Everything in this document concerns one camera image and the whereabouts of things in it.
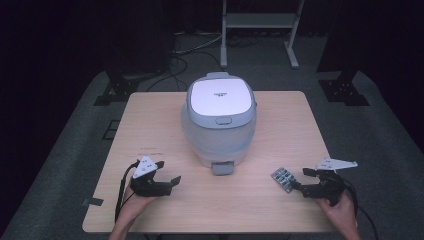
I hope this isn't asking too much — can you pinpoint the black stand base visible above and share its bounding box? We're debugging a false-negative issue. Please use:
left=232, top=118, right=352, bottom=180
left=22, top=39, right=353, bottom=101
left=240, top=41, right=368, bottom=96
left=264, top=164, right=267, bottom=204
left=93, top=71, right=141, bottom=107
left=318, top=71, right=370, bottom=107

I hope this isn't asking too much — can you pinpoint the white grey pedal trash can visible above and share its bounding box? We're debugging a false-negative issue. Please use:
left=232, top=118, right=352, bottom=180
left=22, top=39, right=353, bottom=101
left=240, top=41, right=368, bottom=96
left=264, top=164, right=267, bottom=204
left=180, top=71, right=258, bottom=177

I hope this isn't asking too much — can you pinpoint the grey tape strip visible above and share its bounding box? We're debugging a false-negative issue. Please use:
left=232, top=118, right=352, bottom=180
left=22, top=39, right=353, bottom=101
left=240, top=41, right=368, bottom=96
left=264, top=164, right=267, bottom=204
left=82, top=197, right=104, bottom=207

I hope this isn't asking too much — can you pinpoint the person's left hand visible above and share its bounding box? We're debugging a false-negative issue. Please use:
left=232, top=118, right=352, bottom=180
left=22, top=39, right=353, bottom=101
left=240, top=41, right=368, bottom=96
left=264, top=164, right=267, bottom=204
left=118, top=186, right=158, bottom=224

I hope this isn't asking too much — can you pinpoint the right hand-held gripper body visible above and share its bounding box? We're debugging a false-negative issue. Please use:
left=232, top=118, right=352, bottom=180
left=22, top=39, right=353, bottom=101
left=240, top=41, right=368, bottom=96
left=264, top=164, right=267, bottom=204
left=299, top=157, right=359, bottom=206

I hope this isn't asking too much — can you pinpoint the white metal stand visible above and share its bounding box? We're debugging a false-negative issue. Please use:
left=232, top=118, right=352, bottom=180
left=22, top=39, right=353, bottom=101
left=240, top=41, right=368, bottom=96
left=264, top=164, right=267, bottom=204
left=219, top=0, right=306, bottom=70

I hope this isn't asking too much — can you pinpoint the person's right hand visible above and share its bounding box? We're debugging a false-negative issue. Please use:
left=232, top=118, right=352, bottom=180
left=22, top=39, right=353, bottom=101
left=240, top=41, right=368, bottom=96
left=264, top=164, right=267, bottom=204
left=316, top=196, right=359, bottom=234

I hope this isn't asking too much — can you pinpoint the black floor cable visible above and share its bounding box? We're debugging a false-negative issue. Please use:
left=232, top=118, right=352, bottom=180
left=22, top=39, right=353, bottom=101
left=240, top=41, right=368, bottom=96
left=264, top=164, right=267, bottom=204
left=146, top=56, right=188, bottom=93

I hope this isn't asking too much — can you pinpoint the hand-held gripper black cable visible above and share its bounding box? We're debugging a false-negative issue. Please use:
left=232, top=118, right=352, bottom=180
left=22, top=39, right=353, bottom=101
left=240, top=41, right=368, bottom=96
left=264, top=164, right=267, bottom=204
left=343, top=179, right=380, bottom=240
left=114, top=160, right=139, bottom=223

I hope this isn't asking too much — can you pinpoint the silver pill blister pack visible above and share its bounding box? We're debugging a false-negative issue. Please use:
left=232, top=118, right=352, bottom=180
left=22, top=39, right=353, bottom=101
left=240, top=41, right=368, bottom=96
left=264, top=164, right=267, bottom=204
left=270, top=167, right=298, bottom=194

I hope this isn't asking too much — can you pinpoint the right hand-held gripper black cable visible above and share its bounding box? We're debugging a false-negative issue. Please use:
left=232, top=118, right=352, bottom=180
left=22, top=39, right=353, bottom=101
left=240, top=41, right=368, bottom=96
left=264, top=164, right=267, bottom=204
left=343, top=179, right=380, bottom=240

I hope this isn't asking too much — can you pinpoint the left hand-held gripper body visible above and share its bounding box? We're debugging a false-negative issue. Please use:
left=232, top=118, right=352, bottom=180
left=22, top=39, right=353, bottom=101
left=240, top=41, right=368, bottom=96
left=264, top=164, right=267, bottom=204
left=129, top=155, right=173, bottom=198

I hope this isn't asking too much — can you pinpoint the left hand-held gripper black cable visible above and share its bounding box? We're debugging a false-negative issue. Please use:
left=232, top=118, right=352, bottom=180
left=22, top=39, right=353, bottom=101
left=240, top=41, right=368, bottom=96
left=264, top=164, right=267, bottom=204
left=114, top=160, right=139, bottom=223

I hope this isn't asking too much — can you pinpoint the dark floor outlet plate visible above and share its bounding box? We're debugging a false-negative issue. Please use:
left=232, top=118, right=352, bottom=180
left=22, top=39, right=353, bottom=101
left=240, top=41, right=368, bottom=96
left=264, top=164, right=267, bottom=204
left=102, top=119, right=121, bottom=141

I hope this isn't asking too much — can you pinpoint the grey floor cable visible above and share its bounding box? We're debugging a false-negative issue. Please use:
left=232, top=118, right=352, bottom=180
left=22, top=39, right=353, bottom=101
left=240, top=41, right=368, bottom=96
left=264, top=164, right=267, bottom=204
left=171, top=33, right=223, bottom=56

